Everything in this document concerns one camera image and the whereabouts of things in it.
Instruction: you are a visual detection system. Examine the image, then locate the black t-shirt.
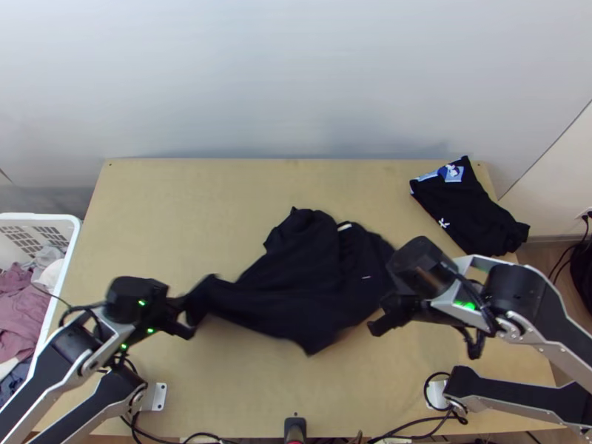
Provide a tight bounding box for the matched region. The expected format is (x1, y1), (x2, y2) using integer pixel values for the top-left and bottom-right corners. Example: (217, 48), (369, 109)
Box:
(182, 206), (399, 357)

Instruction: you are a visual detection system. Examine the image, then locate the pile of folded clothes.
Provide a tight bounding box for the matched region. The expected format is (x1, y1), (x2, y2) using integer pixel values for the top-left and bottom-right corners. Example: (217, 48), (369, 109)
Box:
(408, 155), (532, 258)

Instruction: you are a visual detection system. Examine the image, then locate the black cable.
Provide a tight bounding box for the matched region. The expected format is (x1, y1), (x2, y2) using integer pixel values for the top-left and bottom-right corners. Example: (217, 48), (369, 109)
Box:
(118, 365), (223, 444)
(33, 283), (112, 327)
(550, 212), (592, 286)
(423, 369), (468, 424)
(369, 406), (468, 444)
(455, 272), (498, 362)

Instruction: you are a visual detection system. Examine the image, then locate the heap of clothes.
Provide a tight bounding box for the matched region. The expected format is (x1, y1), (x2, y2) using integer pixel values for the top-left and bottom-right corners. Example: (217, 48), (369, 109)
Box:
(0, 245), (66, 408)

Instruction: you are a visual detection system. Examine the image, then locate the white laundry basket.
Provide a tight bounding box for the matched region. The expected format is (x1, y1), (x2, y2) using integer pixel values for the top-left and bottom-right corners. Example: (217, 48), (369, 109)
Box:
(0, 213), (84, 420)

